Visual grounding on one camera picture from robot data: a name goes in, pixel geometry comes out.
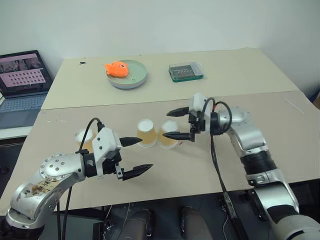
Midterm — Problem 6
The light green plate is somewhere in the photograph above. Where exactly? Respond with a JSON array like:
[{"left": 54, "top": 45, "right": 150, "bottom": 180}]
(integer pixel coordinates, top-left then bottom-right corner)
[{"left": 107, "top": 59, "right": 149, "bottom": 91}]

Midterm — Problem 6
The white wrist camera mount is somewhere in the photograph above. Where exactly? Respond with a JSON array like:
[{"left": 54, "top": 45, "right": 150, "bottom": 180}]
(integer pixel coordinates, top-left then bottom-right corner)
[
  {"left": 91, "top": 127, "right": 122, "bottom": 180},
  {"left": 188, "top": 92, "right": 214, "bottom": 132}
]

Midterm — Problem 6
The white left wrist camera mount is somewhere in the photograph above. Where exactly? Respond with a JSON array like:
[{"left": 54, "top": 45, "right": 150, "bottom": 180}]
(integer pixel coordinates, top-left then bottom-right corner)
[{"left": 91, "top": 127, "right": 122, "bottom": 180}]

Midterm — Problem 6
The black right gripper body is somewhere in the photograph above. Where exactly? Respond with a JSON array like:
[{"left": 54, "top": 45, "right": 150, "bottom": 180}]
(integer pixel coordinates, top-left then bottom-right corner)
[{"left": 188, "top": 109, "right": 207, "bottom": 143}]

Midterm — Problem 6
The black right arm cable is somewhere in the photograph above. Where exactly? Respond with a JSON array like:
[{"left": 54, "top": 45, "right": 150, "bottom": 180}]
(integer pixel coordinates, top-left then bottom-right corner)
[{"left": 201, "top": 97, "right": 247, "bottom": 240}]

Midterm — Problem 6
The tan paper cup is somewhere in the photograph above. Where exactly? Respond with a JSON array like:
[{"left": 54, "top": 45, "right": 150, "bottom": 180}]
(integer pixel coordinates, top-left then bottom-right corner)
[
  {"left": 74, "top": 128, "right": 98, "bottom": 152},
  {"left": 157, "top": 120, "right": 180, "bottom": 150},
  {"left": 135, "top": 119, "right": 157, "bottom": 149}
]

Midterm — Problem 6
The orange plush fish toy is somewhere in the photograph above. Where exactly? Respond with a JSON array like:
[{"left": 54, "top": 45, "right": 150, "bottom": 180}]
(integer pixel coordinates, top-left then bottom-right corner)
[{"left": 103, "top": 60, "right": 130, "bottom": 79}]

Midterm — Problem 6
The dark rounded robot leg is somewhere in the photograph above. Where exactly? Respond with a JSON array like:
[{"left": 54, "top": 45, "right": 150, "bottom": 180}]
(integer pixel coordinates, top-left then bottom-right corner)
[
  {"left": 180, "top": 205, "right": 214, "bottom": 240},
  {"left": 123, "top": 208, "right": 154, "bottom": 240}
]

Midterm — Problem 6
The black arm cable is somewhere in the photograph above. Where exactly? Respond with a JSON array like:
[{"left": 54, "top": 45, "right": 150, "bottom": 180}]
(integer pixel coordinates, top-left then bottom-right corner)
[
  {"left": 56, "top": 117, "right": 105, "bottom": 240},
  {"left": 201, "top": 97, "right": 247, "bottom": 240}
]

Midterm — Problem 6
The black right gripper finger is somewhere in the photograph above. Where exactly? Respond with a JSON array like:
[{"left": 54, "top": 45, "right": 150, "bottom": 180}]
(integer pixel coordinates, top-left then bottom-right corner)
[
  {"left": 162, "top": 130, "right": 195, "bottom": 142},
  {"left": 166, "top": 106, "right": 191, "bottom": 118}
]

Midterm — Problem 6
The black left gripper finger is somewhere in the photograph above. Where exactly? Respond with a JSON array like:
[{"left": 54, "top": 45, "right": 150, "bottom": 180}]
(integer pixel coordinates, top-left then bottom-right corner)
[
  {"left": 121, "top": 163, "right": 154, "bottom": 182},
  {"left": 119, "top": 136, "right": 143, "bottom": 148}
]

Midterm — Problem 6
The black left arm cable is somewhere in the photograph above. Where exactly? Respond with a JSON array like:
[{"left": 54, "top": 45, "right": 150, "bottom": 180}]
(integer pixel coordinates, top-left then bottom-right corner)
[{"left": 56, "top": 117, "right": 105, "bottom": 240}]

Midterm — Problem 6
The green clear bit case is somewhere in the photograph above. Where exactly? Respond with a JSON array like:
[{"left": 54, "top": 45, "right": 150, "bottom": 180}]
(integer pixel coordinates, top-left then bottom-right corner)
[{"left": 168, "top": 60, "right": 205, "bottom": 84}]

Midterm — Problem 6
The open laptop computer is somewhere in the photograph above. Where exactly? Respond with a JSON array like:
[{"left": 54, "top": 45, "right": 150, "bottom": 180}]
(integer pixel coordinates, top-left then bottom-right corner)
[{"left": 0, "top": 49, "right": 55, "bottom": 131}]

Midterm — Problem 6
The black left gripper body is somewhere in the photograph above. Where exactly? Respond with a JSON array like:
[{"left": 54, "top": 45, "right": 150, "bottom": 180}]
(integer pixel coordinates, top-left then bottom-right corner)
[{"left": 101, "top": 148, "right": 125, "bottom": 181}]

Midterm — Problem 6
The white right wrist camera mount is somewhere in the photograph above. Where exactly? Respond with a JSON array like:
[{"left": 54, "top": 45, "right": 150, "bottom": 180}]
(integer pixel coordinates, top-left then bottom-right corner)
[{"left": 188, "top": 92, "right": 214, "bottom": 132}]

